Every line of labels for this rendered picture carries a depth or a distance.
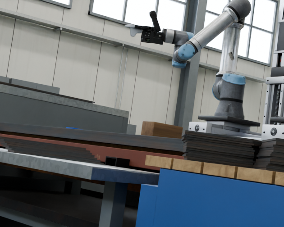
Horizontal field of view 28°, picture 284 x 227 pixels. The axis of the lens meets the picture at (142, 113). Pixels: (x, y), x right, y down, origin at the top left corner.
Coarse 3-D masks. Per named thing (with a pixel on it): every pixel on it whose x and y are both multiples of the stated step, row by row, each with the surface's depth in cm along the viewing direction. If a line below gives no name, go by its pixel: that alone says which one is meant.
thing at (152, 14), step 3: (150, 12) 292; (153, 12) 292; (150, 15) 293; (153, 15) 292; (156, 15) 293; (153, 18) 292; (156, 18) 292; (153, 21) 292; (156, 21) 292; (153, 24) 296; (156, 24) 293; (156, 27) 293; (159, 27) 293; (156, 30) 293; (159, 30) 293
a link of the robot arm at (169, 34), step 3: (168, 30) 293; (171, 30) 294; (168, 33) 292; (171, 33) 292; (165, 36) 293; (168, 36) 292; (171, 36) 292; (165, 39) 293; (168, 39) 293; (171, 39) 293; (165, 42) 295; (168, 42) 295; (171, 42) 295
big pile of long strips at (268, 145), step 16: (192, 144) 114; (208, 144) 114; (224, 144) 114; (240, 144) 113; (256, 144) 114; (272, 144) 102; (192, 160) 114; (208, 160) 114; (224, 160) 114; (240, 160) 114; (256, 160) 111; (272, 160) 98
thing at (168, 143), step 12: (24, 132) 207; (36, 132) 202; (48, 132) 196; (60, 132) 191; (72, 132) 186; (84, 132) 182; (96, 132) 177; (108, 132) 173; (120, 144) 168; (132, 144) 165; (144, 144) 161; (156, 144) 157; (168, 144) 154; (180, 144) 151
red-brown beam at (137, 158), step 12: (0, 132) 225; (12, 132) 219; (60, 144) 190; (72, 144) 185; (84, 144) 181; (96, 144) 181; (108, 144) 177; (96, 156) 175; (120, 156) 167; (132, 156) 164; (144, 156) 160; (168, 156) 153; (180, 156) 150; (156, 168) 156
